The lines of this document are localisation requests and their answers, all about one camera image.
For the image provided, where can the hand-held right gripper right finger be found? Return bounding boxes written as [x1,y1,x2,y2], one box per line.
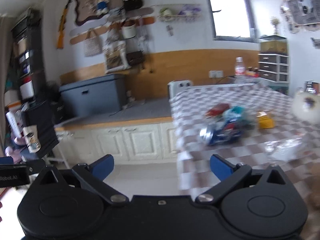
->
[195,154,288,204]

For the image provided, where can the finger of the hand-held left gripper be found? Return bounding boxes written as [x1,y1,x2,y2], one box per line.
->
[25,159,47,175]

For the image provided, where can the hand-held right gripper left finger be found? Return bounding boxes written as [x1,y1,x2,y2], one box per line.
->
[37,154,129,204]

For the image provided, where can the blue soda can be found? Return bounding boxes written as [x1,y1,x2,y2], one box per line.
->
[199,122,242,146]

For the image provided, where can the teal snack wrapper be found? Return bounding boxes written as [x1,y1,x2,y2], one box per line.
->
[224,106,247,125]

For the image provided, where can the red snack wrapper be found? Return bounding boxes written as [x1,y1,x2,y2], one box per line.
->
[205,104,230,117]

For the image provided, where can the small yellow box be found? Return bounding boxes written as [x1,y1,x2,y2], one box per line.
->
[256,111,275,129]

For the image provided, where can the clear plastic wrapper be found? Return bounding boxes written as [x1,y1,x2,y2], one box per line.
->
[265,136,309,161]

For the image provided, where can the brown shoulder bag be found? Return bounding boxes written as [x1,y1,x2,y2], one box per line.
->
[126,51,145,67]

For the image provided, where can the pink clothing pile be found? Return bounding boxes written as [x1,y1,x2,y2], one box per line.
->
[4,137,25,164]

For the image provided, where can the white stool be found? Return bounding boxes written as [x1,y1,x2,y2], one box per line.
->
[42,140,72,170]

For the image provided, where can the cartoon print tote bag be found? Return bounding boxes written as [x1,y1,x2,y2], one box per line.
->
[22,125,42,153]

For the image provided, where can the cream low cabinet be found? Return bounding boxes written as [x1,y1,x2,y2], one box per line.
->
[54,97,180,163]

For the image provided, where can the white paper bag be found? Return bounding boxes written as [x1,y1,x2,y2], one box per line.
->
[5,104,29,138]

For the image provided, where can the dark blue cloth bag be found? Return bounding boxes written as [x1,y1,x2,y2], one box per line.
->
[21,100,59,159]

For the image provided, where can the black shopping bag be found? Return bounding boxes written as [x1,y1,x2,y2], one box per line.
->
[47,80,63,124]

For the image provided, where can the grey platform mat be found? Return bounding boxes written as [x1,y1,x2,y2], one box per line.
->
[75,97,173,125]

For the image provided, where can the brown white checkered tablecloth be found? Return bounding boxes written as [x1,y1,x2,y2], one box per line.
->
[169,76,320,200]

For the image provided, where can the grey storage box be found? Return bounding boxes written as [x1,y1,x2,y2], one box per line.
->
[59,74,127,118]

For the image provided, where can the white fan heater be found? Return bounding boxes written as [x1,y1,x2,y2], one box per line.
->
[167,80,194,100]

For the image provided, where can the small dark bottles cluster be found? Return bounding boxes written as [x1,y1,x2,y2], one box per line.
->
[246,66,259,78]

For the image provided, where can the white cat-shaped ornament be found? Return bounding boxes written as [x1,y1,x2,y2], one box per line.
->
[291,90,320,125]

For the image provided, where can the clear plastic water bottle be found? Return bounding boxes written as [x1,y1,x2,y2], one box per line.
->
[235,57,247,77]

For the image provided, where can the beige curtain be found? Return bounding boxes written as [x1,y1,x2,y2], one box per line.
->
[0,15,13,120]

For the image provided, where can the printed canvas tote bag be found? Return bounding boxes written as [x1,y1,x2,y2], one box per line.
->
[104,40,132,73]

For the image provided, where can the black shelf rack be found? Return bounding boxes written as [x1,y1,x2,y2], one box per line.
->
[10,9,47,105]

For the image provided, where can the white plastic drawer unit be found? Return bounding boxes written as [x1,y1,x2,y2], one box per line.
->
[258,53,289,82]

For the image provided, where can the cream knit handbag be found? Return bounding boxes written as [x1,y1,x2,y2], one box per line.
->
[84,30,103,57]

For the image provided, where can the small brown box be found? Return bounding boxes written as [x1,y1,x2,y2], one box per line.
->
[304,80,320,96]

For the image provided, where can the grey cloth pouch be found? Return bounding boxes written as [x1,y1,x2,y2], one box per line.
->
[105,30,120,45]

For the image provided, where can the glass fish tank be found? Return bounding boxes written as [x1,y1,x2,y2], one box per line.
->
[260,35,287,54]

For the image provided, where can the white bucket bag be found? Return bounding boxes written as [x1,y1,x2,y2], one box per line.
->
[121,20,137,39]

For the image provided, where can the orange toy rifle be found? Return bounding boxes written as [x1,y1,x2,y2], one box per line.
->
[56,0,73,49]

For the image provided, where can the dried flower vase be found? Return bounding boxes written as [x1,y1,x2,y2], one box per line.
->
[271,17,280,35]

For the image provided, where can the window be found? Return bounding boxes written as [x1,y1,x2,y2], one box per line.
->
[205,0,258,42]

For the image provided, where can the dark framed wavy pinboard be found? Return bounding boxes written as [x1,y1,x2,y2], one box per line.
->
[74,0,143,27]

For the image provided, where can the purple plush toy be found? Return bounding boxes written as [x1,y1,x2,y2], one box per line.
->
[179,6,200,17]

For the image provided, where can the blue white doll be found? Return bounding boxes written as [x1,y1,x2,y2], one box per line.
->
[96,0,109,15]

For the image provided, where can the black hanging cord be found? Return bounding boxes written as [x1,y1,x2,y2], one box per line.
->
[139,17,154,74]

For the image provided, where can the orange wavy wall hook board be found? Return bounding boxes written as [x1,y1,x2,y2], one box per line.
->
[70,17,155,46]

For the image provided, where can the white wire wall shelf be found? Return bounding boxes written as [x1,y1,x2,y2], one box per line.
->
[156,4,202,23]

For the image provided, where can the grey wavy wall hook board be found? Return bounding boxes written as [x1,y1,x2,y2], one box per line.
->
[69,7,154,38]

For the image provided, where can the wall photo board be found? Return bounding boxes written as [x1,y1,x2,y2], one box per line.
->
[280,0,320,34]

